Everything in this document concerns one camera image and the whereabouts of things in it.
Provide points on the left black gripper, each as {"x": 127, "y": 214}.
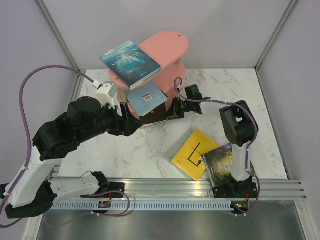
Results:
{"x": 125, "y": 125}

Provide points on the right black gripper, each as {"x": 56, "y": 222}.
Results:
{"x": 176, "y": 112}

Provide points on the black Moon and Sixpence book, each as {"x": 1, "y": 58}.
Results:
{"x": 155, "y": 116}

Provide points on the light blue thin book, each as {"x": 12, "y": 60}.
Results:
{"x": 146, "y": 98}

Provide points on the blue 20000 Leagues book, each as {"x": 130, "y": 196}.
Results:
{"x": 131, "y": 64}

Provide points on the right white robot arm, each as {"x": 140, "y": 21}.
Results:
{"x": 239, "y": 124}

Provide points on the yellow Little Prince book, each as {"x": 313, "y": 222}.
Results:
{"x": 189, "y": 157}

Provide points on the purple book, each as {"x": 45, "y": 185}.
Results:
{"x": 227, "y": 147}

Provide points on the pink three-tier shelf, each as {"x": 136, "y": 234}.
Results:
{"x": 166, "y": 48}

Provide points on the green fantasy cover book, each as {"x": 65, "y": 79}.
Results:
{"x": 225, "y": 166}

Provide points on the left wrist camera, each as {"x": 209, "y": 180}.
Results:
{"x": 105, "y": 92}

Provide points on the aluminium rail base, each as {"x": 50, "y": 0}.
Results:
{"x": 186, "y": 188}

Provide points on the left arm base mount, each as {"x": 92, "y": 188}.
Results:
{"x": 111, "y": 192}

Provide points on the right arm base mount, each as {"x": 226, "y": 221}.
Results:
{"x": 237, "y": 190}

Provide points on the white slotted cable duct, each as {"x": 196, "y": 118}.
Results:
{"x": 144, "y": 205}

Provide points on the aluminium frame post left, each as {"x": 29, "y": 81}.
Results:
{"x": 56, "y": 32}

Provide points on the aluminium frame post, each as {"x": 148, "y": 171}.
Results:
{"x": 56, "y": 32}
{"x": 276, "y": 33}

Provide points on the aluminium frame post right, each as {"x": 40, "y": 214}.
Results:
{"x": 276, "y": 33}

